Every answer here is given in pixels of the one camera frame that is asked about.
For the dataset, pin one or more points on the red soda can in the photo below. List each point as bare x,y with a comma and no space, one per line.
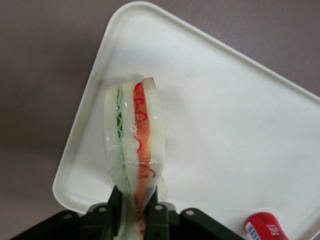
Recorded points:
265,226

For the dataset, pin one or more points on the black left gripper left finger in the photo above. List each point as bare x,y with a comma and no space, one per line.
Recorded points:
105,220

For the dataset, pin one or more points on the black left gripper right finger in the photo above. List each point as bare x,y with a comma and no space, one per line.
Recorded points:
157,220

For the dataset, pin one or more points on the plastic-wrapped white sandwich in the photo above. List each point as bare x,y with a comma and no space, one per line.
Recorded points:
132,140

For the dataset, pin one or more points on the cream plastic tray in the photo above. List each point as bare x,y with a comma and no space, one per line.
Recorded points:
225,112

